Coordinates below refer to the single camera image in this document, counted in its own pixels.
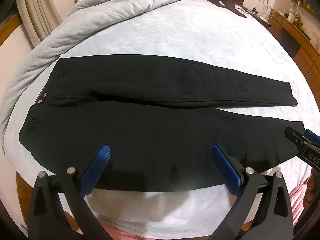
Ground black pants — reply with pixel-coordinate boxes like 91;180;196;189
19;55;304;192

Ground pink sleeve right forearm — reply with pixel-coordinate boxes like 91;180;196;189
289;184;308;225

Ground person's right hand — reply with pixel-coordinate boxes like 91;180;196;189
303;168;319;209

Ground wooden desk with drawers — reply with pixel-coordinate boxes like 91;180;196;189
268;11;320;101

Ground light blue bed sheet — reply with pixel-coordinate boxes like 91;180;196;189
1;0;319;239

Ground beige curtain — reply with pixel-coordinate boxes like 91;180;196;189
16;0;62;47

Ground grey quilted comforter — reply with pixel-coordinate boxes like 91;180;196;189
1;0;182;140

